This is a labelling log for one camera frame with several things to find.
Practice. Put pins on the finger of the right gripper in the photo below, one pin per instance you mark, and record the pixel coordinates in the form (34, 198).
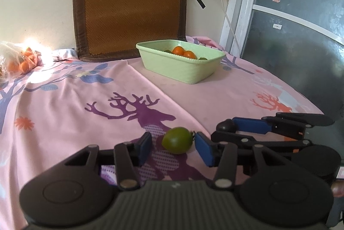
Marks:
(292, 125)
(245, 141)

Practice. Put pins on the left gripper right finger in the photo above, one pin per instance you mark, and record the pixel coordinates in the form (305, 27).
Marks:
(283, 204)

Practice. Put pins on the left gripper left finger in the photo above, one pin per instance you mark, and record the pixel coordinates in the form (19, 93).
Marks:
(85, 185)

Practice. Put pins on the green plastic basin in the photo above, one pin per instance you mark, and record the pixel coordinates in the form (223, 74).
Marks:
(186, 70)

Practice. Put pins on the large orange mandarin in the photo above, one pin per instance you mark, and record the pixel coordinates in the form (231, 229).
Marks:
(178, 50)

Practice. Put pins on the dark purple tomato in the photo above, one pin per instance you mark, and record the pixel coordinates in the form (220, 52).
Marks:
(227, 126)

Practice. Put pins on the person right hand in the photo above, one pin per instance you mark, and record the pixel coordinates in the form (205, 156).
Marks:
(338, 189)

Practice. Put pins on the pink deer print tablecloth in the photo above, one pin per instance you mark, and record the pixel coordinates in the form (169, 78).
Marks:
(64, 105)

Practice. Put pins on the frosted glass door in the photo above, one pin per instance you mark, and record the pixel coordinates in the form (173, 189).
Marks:
(299, 41)

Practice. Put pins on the clear bag of oranges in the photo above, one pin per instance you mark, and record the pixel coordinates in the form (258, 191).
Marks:
(17, 60)

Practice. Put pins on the brown woven seat cushion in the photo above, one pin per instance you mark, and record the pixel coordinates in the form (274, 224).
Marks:
(107, 30)

